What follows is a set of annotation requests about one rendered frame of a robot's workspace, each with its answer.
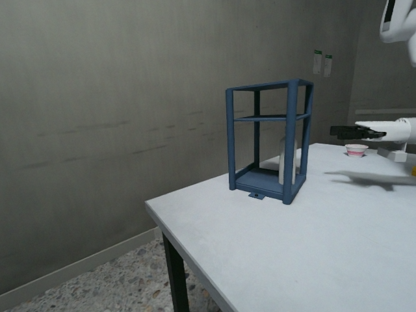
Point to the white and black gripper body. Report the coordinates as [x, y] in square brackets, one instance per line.
[398, 130]

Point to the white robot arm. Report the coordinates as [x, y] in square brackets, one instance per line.
[399, 23]

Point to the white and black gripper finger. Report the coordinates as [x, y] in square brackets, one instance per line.
[358, 134]
[334, 128]

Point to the pale grey cylinder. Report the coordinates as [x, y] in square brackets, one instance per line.
[281, 160]

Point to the blue shelving unit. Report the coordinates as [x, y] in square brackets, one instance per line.
[262, 182]

